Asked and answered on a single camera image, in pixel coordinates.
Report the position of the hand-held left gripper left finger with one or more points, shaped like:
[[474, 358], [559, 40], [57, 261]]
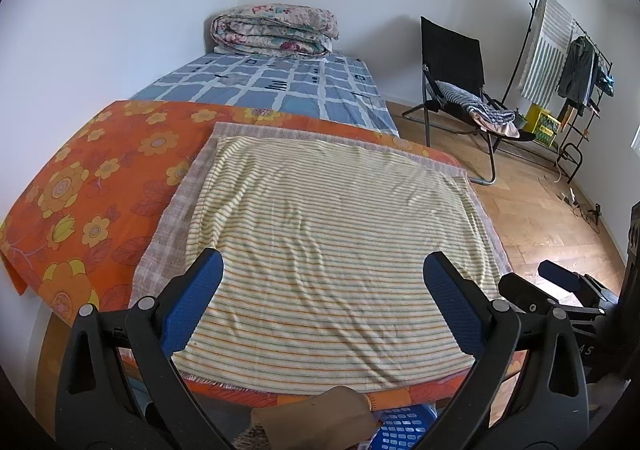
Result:
[[195, 300]]

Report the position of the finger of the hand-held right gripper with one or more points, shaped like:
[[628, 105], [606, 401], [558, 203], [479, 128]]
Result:
[[520, 290], [560, 275]]

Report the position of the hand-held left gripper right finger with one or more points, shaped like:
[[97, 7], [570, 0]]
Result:
[[452, 300]]

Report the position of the blue plastic basket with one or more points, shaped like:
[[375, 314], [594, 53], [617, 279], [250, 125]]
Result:
[[400, 430]]

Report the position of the grey checked cloth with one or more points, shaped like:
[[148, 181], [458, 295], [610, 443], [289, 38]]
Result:
[[170, 230]]

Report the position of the yellow striped towel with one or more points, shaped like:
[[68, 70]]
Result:
[[325, 230]]

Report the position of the yellow plastic crate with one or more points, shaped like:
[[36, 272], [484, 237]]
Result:
[[542, 124]]

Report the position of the beige cloth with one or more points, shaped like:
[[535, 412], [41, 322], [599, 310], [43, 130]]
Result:
[[505, 129]]

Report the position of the tan cloth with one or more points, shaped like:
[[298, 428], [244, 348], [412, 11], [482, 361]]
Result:
[[315, 410]]

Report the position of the orange floral sheet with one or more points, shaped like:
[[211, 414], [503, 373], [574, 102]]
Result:
[[75, 180]]

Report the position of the blue checked cloth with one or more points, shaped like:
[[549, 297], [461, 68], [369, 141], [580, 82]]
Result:
[[465, 97]]

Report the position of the teal hanging clothes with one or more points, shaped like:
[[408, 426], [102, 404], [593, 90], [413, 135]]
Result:
[[602, 77]]

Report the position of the dark hanging jacket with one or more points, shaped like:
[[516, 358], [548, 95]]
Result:
[[577, 69]]

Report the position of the hanging striped towel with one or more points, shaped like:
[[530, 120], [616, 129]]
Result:
[[545, 49]]

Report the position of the blue plaid sheet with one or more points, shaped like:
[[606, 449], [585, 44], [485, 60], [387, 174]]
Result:
[[300, 89]]

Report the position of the black folding chair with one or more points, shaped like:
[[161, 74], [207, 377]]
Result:
[[450, 49]]

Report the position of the folded floral quilt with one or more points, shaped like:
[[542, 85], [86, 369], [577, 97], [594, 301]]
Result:
[[275, 27]]

